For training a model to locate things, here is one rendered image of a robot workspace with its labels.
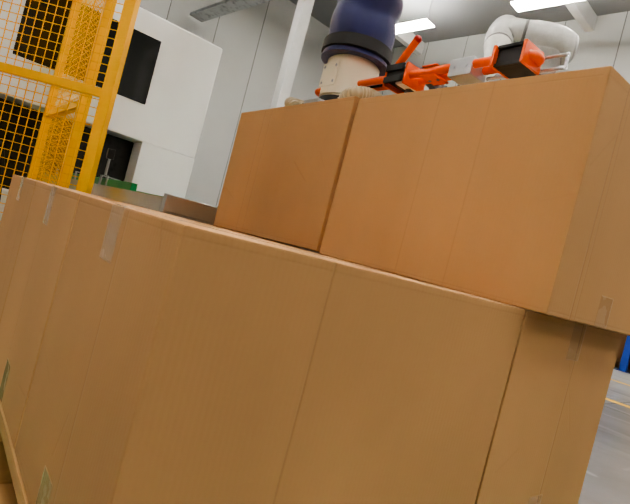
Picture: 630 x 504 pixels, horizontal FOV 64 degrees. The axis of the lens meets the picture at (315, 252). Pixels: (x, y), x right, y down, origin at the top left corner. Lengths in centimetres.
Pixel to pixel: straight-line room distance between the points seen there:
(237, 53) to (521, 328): 1184
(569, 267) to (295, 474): 53
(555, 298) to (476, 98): 42
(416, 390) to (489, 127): 52
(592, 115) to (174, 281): 70
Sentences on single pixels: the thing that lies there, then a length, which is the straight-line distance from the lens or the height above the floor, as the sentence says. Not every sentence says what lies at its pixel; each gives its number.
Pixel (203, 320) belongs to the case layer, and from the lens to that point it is 49.
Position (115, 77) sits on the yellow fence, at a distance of 254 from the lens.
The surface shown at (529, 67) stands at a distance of 127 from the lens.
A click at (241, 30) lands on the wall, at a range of 1263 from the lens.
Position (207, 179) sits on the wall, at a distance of 1194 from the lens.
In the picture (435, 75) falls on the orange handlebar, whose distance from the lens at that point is 141.
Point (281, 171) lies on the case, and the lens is 148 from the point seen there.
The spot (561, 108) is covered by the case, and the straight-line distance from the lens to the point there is 96.
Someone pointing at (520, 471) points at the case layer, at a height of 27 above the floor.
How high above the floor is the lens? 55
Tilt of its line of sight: level
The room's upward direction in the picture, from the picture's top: 15 degrees clockwise
